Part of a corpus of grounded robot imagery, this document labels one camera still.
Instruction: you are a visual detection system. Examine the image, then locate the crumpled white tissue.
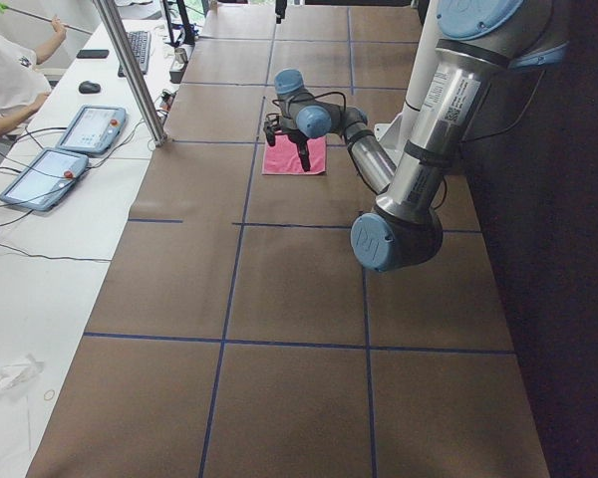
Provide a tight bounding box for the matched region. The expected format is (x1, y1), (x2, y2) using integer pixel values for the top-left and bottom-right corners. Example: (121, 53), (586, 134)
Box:
(0, 354), (45, 392)

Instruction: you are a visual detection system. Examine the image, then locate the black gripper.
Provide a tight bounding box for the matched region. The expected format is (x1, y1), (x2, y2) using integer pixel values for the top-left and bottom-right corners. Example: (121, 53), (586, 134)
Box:
(263, 0), (311, 172)

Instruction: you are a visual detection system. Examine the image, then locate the far teach pendant tablet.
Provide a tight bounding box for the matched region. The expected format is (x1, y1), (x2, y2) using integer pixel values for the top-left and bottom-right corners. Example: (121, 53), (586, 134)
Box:
(56, 105), (127, 155)

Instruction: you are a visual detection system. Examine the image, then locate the pink towel white edge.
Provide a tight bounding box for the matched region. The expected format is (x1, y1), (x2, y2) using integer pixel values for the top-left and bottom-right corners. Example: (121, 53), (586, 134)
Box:
(261, 135), (327, 175)

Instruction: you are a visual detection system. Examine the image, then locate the aluminium frame post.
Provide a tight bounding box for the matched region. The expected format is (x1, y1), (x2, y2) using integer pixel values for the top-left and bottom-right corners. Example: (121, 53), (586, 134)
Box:
(94, 0), (167, 146)

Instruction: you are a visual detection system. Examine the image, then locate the black keyboard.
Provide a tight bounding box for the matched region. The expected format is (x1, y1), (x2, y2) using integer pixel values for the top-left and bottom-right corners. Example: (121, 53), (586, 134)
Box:
(127, 31), (151, 75)

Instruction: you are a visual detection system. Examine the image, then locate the black computer mouse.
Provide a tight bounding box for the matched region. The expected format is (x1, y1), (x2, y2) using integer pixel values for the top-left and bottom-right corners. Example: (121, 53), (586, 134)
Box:
(79, 81), (101, 95)

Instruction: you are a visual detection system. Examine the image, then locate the near teach pendant tablet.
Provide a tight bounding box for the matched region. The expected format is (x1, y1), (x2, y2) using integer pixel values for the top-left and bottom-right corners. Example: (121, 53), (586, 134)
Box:
(0, 148), (89, 212)

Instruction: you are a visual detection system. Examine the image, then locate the metal cup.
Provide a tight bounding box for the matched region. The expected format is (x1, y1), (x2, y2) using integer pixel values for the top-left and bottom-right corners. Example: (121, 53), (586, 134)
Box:
(173, 48), (188, 64)

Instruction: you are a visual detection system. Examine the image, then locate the black smartphone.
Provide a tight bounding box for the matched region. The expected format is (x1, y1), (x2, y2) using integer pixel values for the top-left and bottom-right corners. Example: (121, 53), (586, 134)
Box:
(76, 49), (110, 60)

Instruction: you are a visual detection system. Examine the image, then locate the person in white shirt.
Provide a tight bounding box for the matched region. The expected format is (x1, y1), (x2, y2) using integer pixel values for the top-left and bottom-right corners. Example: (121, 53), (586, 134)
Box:
(0, 17), (67, 162)

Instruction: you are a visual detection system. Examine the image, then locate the teach pendant tablet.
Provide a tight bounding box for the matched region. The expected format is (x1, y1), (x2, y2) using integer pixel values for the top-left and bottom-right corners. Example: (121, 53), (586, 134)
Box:
(56, 105), (127, 155)
(0, 148), (89, 212)

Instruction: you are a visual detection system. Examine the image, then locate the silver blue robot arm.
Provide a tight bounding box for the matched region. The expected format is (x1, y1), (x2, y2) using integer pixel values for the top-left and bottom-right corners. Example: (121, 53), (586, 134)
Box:
(264, 0), (571, 272)

